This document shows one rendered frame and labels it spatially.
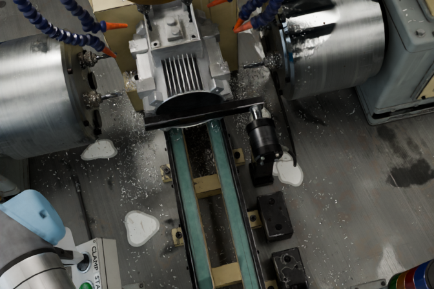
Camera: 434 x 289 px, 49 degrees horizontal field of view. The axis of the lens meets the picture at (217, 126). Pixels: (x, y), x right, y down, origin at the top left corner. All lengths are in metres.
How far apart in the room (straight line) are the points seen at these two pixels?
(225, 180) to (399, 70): 0.43
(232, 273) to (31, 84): 0.57
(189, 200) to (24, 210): 0.52
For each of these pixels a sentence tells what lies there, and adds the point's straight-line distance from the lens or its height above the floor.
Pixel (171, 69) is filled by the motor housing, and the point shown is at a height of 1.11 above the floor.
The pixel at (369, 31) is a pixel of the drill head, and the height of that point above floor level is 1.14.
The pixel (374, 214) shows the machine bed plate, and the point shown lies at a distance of 1.19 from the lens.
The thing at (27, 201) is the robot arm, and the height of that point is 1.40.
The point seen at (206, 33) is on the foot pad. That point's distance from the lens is 1.03.
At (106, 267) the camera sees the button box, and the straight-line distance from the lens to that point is 0.89.
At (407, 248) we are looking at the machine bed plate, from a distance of 1.19.
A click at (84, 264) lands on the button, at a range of 0.89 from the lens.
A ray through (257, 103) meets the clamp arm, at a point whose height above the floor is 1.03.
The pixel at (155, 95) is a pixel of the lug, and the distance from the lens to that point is 0.95.
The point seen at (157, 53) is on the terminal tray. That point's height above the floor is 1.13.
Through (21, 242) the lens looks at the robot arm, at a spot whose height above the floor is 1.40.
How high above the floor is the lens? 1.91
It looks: 65 degrees down
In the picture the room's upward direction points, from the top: 8 degrees counter-clockwise
